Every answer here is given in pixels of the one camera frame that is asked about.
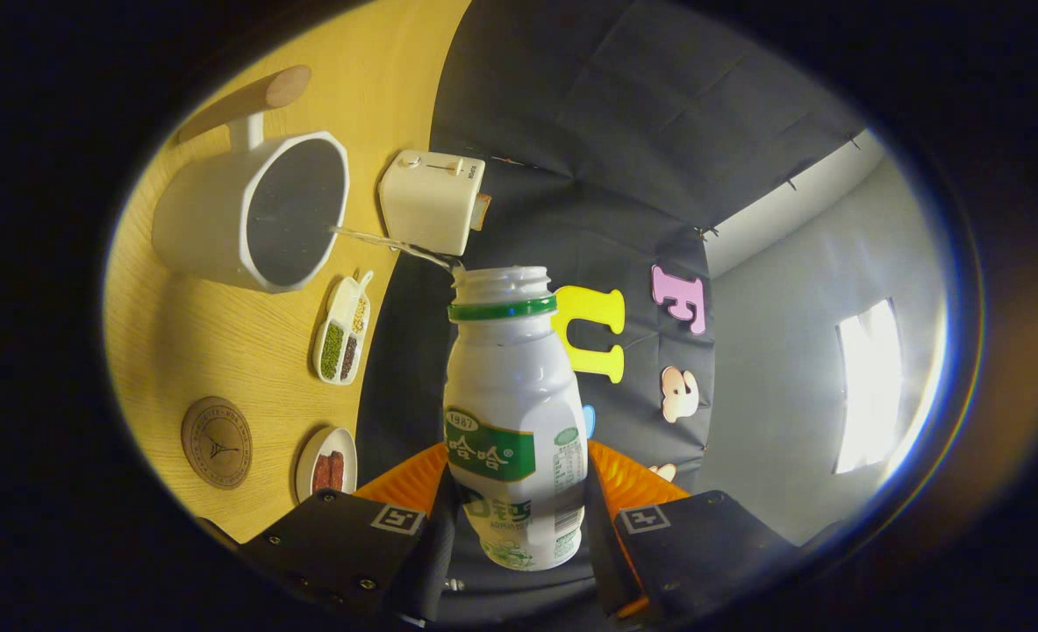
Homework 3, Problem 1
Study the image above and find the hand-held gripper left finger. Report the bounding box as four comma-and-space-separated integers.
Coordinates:
236, 442, 460, 626

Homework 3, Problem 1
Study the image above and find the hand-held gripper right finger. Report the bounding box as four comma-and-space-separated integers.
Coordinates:
582, 439, 802, 620

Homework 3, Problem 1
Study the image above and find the round brown coaster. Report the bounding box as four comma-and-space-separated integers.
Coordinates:
180, 396, 254, 490

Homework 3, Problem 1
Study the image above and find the white juice bottle green label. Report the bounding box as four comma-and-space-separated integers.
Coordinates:
442, 266, 590, 571

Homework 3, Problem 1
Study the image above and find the poured clear juice stream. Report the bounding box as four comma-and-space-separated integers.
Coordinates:
330, 226, 465, 271

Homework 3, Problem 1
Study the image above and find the white cup wooden handle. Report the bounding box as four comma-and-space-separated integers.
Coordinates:
151, 65, 351, 294

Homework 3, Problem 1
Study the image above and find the round white plate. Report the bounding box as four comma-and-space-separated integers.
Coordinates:
295, 427, 359, 504

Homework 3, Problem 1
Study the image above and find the white divided dish with beans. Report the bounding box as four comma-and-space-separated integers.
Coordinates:
311, 270, 376, 387

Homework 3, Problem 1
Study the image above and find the wooden table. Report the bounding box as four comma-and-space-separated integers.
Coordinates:
102, 0, 474, 545

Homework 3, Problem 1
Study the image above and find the ceiling light panel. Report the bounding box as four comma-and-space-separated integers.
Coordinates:
834, 298, 904, 475

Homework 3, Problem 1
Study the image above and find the cream toaster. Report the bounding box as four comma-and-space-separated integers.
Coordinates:
377, 149, 491, 257

